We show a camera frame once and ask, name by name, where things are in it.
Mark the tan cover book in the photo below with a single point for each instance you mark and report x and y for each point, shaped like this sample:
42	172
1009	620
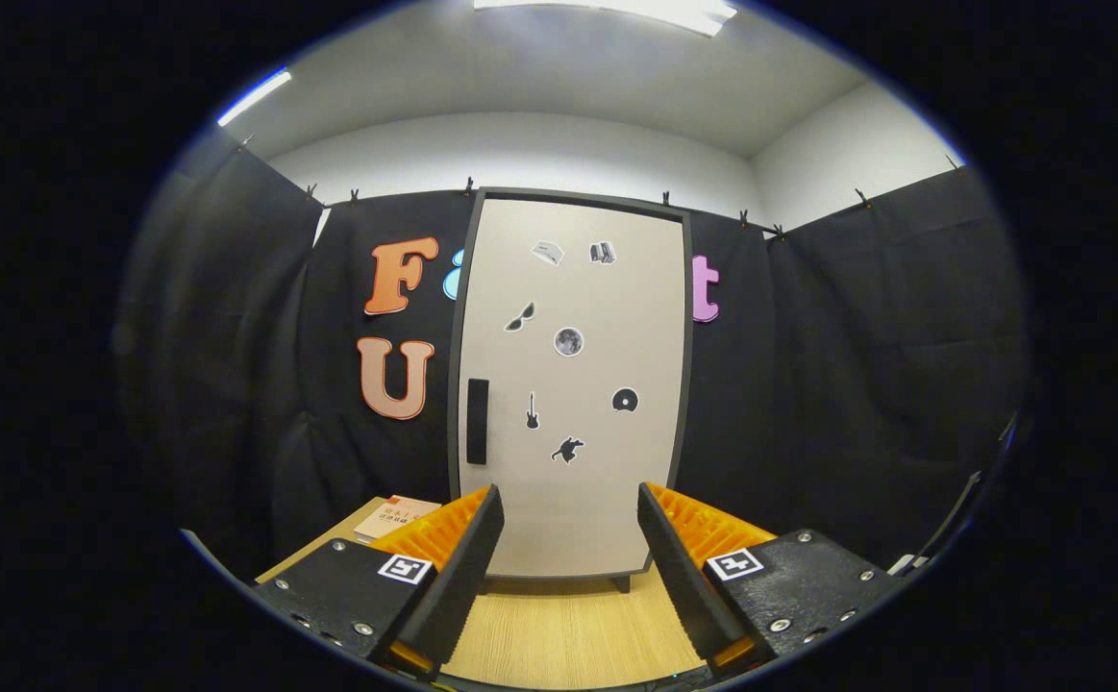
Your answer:
395	514

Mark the narrow ceiling light strip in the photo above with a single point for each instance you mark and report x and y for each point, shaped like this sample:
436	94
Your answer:
256	96

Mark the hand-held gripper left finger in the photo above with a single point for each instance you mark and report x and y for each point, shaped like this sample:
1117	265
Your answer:
462	577

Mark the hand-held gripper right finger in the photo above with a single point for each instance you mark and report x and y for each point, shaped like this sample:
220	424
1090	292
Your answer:
683	577

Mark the dark grey shoe cabinet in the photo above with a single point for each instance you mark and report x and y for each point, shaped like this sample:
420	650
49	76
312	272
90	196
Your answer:
454	384

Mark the wide ceiling light panel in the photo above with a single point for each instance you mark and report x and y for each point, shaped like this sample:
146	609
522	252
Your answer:
616	10

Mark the black backdrop cloth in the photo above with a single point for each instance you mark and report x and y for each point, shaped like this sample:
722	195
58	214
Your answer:
808	384

